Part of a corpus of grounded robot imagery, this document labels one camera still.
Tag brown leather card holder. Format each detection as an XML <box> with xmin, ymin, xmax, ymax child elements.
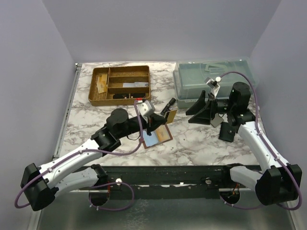
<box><xmin>143</xmin><ymin>125</ymin><xmax>173</xmax><ymax>149</ymax></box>

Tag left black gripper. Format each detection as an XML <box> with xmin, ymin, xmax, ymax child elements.
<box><xmin>118</xmin><ymin>113</ymin><xmax>167</xmax><ymax>139</ymax></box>

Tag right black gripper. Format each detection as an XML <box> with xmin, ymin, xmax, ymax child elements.
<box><xmin>186</xmin><ymin>91</ymin><xmax>236</xmax><ymax>125</ymax></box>

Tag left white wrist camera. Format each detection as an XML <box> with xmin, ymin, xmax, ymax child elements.
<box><xmin>136</xmin><ymin>99</ymin><xmax>155</xmax><ymax>121</ymax></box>

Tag clear lidded plastic box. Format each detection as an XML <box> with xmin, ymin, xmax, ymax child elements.
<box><xmin>173</xmin><ymin>57</ymin><xmax>259</xmax><ymax>109</ymax></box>

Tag white card in tray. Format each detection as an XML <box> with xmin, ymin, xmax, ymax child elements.
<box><xmin>123</xmin><ymin>82</ymin><xmax>150</xmax><ymax>88</ymax></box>

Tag brown cork organizer tray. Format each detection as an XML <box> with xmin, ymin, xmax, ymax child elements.
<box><xmin>88</xmin><ymin>65</ymin><xmax>151</xmax><ymax>106</ymax></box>

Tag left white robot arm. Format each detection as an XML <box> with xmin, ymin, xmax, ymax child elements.
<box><xmin>14</xmin><ymin>103</ymin><xmax>167</xmax><ymax>211</ymax></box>

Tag black snap wallet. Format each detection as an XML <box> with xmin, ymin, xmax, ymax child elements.
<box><xmin>219</xmin><ymin>122</ymin><xmax>236</xmax><ymax>143</ymax></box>

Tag black T-shaped pipe fitting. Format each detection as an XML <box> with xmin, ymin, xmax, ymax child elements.
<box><xmin>160</xmin><ymin>98</ymin><xmax>176</xmax><ymax>115</ymax></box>

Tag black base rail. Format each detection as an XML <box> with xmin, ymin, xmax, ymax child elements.
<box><xmin>79</xmin><ymin>164</ymin><xmax>262</xmax><ymax>201</ymax></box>

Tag blue credit card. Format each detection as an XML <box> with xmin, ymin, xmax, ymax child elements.
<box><xmin>143</xmin><ymin>130</ymin><xmax>159</xmax><ymax>148</ymax></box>

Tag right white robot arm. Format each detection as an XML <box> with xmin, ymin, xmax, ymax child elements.
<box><xmin>186</xmin><ymin>82</ymin><xmax>302</xmax><ymax>207</ymax></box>

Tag grey card wallet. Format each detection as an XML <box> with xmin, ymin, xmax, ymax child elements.
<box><xmin>211</xmin><ymin>114</ymin><xmax>224</xmax><ymax>127</ymax></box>

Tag tan credit card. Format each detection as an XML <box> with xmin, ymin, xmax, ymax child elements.
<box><xmin>156</xmin><ymin>126</ymin><xmax>170</xmax><ymax>142</ymax></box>

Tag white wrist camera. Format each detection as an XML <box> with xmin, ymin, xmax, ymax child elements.
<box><xmin>136</xmin><ymin>99</ymin><xmax>155</xmax><ymax>121</ymax></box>
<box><xmin>205</xmin><ymin>77</ymin><xmax>222</xmax><ymax>100</ymax></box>

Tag black item in tray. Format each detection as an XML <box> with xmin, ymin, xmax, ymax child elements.
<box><xmin>112</xmin><ymin>93</ymin><xmax>146</xmax><ymax>99</ymax></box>

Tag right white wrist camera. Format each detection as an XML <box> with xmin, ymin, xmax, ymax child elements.
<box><xmin>205</xmin><ymin>77</ymin><xmax>222</xmax><ymax>100</ymax></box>

